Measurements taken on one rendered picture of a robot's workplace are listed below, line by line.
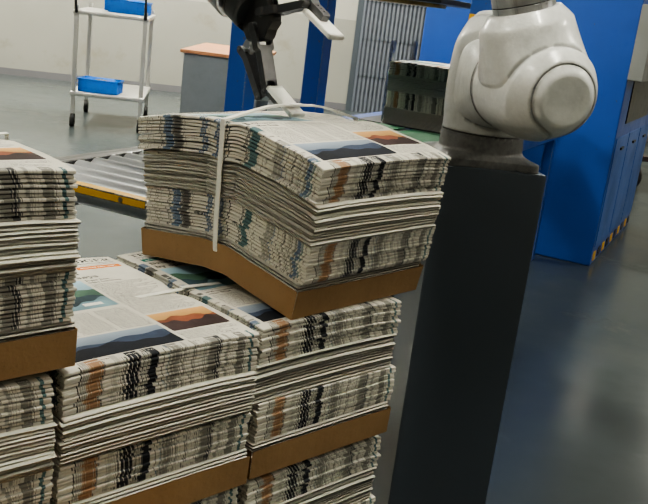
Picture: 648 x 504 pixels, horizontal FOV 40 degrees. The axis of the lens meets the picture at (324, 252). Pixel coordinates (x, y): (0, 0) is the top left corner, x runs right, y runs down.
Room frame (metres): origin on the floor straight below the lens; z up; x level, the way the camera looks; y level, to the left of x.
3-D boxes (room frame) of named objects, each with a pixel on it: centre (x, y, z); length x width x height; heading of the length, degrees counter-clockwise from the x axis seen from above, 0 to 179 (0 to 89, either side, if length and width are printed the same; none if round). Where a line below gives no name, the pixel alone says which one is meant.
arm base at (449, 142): (1.72, -0.27, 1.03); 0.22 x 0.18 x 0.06; 10
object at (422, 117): (3.94, -0.38, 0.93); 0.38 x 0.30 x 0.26; 155
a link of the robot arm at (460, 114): (1.69, -0.27, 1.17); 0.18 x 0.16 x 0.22; 13
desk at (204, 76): (8.48, 1.07, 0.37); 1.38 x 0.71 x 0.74; 0
